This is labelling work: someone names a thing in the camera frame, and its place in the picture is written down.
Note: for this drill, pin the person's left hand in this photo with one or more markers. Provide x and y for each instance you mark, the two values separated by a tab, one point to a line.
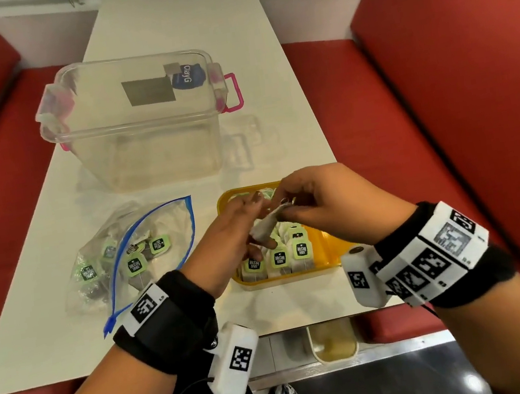
220	254

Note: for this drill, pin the person's right hand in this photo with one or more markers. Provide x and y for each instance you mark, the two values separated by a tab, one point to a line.
354	204

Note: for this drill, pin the clear zip bag blue seal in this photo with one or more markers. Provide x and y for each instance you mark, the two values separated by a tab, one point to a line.
178	236

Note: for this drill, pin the yellow tray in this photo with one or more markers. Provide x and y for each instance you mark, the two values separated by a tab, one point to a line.
331	247

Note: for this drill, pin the tea bag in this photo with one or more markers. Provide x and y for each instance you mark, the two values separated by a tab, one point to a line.
264	228

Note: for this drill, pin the rows of green-tagged tea bags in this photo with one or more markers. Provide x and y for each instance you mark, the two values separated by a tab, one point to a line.
302	249

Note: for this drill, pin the black left wristband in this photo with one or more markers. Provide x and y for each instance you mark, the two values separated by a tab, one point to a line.
178	333

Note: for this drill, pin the black wristband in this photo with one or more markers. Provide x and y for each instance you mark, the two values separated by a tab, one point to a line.
486	277
178	333

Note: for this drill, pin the yellow lid under table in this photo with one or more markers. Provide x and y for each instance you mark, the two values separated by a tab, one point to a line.
333	341

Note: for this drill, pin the black right wristband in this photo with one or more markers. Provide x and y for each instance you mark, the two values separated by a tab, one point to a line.
486	277

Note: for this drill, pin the black and white shoe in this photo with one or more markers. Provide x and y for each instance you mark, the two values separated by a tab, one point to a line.
284	391

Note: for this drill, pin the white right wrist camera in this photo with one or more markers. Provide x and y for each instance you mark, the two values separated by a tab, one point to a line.
368	300

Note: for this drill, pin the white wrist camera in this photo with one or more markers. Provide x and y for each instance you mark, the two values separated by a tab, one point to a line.
225	384
368	300

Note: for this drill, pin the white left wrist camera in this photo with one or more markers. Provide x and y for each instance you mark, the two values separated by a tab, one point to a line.
225	384

